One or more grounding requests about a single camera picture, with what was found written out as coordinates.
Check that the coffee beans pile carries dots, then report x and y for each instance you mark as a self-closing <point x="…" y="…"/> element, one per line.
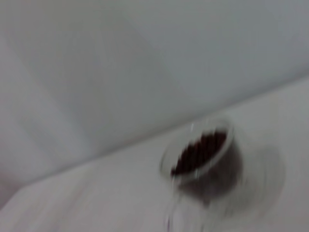
<point x="200" y="152"/>

